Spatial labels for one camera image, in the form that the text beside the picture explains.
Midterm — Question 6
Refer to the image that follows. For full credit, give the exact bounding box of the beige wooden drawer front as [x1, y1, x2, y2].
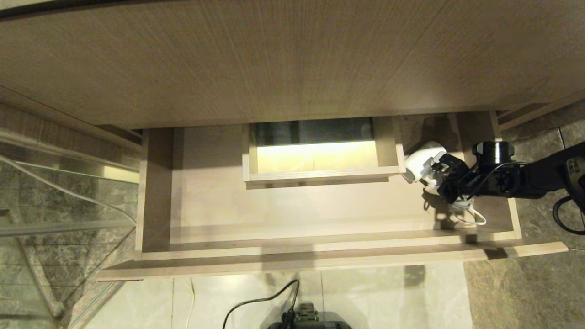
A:
[96, 112, 569, 281]

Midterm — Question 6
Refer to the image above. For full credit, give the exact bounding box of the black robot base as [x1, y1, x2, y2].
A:
[265, 302, 352, 329]

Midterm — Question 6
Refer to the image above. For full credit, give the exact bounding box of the beige wooden vanity cabinet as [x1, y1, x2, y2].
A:
[0, 0, 585, 154]

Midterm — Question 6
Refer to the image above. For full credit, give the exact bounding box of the framed glass shower door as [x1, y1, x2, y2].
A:
[0, 130, 140, 329]

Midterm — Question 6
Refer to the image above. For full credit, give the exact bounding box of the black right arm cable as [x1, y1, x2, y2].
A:
[457, 162, 585, 236]

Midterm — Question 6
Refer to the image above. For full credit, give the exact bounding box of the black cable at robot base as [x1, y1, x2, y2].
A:
[223, 280, 301, 329]

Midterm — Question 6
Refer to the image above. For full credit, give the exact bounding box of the thin white cable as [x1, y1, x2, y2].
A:
[0, 155, 196, 329]

